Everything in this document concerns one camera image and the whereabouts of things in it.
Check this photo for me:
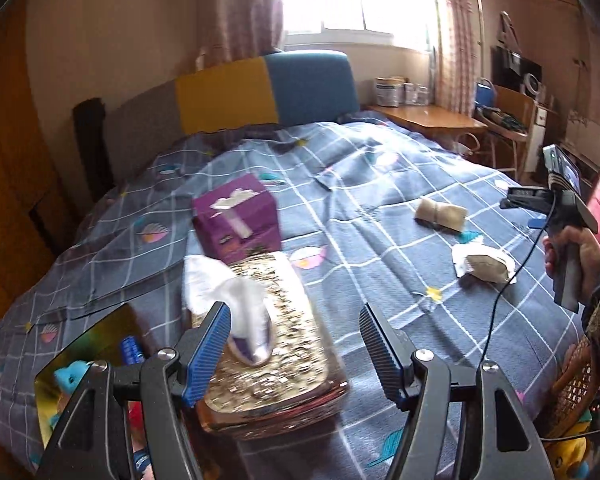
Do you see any golden patterned tissue box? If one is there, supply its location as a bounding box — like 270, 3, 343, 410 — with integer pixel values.
182, 251, 352, 441

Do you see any metal frame stool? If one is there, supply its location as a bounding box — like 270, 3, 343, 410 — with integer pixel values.
455, 130, 481, 157

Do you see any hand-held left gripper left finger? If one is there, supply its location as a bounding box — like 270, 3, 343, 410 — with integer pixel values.
30, 301, 232, 480

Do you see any cardboard box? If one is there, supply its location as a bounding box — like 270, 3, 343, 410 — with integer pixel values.
560, 110, 600, 171

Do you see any beige mesh cloth roll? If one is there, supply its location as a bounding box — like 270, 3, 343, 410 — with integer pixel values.
414, 197, 468, 233

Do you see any blue folding chair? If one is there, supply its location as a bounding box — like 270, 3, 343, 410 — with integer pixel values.
475, 77, 496, 111

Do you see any round silver fan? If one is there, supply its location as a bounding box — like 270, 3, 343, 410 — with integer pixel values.
522, 72, 546, 96

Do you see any white tissue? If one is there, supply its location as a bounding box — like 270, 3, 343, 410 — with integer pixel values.
182, 255, 276, 367

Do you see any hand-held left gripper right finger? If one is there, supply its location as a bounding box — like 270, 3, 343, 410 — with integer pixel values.
358, 302, 553, 480

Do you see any grey checked printed blanket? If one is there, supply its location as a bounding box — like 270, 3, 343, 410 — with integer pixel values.
0, 120, 588, 480

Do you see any pink patterned curtain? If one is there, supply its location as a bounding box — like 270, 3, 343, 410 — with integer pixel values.
197, 0, 286, 68
432, 0, 481, 116

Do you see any black cable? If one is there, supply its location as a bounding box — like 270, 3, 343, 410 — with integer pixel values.
479, 207, 556, 363

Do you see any purple tissue box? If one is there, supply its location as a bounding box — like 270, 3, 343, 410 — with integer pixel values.
191, 173, 282, 263

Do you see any grey yellow blue headboard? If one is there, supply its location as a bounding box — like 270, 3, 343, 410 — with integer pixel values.
72, 50, 361, 201

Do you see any wooden wardrobe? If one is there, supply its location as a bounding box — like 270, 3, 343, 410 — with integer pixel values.
0, 25, 76, 281

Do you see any person's right hand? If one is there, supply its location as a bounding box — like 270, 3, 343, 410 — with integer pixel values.
542, 225, 600, 306

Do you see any wooden chair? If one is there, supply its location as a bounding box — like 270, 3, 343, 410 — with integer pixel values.
480, 85, 536, 181

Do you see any brown woven rattan piece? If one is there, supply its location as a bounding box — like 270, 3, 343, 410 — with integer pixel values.
550, 345, 600, 438

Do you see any white paper wrapper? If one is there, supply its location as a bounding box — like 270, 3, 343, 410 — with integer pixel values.
451, 241, 516, 286

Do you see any beige cloth pouch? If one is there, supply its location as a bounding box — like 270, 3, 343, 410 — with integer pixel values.
467, 254, 512, 282

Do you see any blue plush toy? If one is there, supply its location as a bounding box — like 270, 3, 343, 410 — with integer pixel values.
54, 361, 93, 396

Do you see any black monitor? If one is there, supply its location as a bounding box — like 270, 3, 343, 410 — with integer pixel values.
492, 45, 543, 93

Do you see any wooden desk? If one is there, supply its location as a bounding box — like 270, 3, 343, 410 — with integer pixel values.
367, 104, 488, 136

